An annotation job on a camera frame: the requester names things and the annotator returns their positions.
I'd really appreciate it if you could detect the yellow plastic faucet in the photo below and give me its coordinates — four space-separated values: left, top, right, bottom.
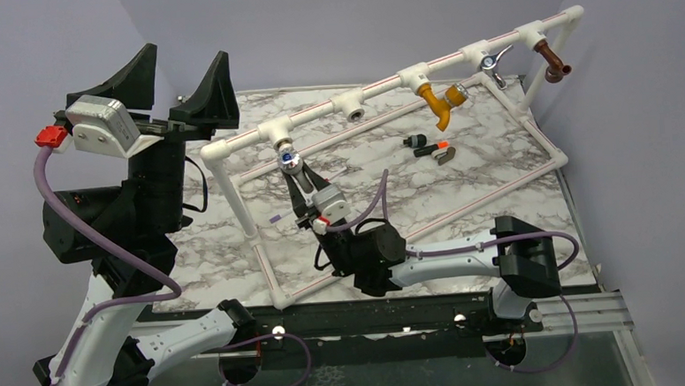
417 82 468 132

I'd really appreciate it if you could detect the black orange marker pen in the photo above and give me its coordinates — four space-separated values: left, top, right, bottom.
413 140 450 157

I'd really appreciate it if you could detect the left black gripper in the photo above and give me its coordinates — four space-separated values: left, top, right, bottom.
72 36 247 238

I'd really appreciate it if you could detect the white PVC pipe frame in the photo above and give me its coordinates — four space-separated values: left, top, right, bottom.
201 4 584 309

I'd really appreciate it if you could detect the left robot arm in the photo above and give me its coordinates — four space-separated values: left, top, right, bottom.
33 43 255 386

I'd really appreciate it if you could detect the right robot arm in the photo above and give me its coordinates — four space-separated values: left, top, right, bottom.
282 166 563 299

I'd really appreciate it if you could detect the white faucet chrome knob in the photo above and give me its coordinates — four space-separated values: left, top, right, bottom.
277 144 314 194

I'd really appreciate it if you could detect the black mounting rail base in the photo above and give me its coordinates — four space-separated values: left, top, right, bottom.
202 291 544 374

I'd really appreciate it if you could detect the brown plastic faucet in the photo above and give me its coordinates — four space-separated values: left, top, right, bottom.
533 39 573 84

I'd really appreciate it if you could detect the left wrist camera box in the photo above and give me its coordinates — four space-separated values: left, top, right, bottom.
65 95 163 159

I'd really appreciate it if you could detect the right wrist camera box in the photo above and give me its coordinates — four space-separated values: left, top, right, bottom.
311 184 351 235

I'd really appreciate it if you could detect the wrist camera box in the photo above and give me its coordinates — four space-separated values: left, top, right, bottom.
311 184 351 235
65 95 163 159

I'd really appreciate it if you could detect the small black grey cap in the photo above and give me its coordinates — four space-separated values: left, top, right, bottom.
402 134 428 148

